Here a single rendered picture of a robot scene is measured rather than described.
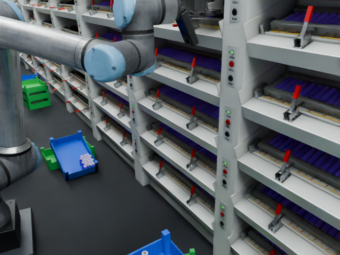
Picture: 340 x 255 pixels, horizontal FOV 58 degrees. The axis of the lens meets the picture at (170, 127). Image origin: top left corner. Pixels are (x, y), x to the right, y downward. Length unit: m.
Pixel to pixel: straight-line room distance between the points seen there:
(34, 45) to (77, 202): 1.03
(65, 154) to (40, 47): 1.25
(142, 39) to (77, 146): 1.35
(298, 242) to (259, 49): 0.57
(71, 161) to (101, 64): 1.33
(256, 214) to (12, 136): 0.98
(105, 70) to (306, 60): 0.47
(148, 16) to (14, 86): 0.64
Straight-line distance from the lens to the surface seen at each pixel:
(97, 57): 0.76
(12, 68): 1.29
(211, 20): 1.07
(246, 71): 0.93
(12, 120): 1.36
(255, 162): 1.01
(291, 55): 0.82
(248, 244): 1.25
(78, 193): 1.81
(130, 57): 0.80
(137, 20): 0.87
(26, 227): 1.59
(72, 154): 2.07
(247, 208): 1.12
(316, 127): 0.84
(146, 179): 1.78
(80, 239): 1.53
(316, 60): 0.78
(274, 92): 0.94
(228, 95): 0.98
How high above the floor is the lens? 1.03
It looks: 24 degrees down
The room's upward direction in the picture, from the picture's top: 1 degrees counter-clockwise
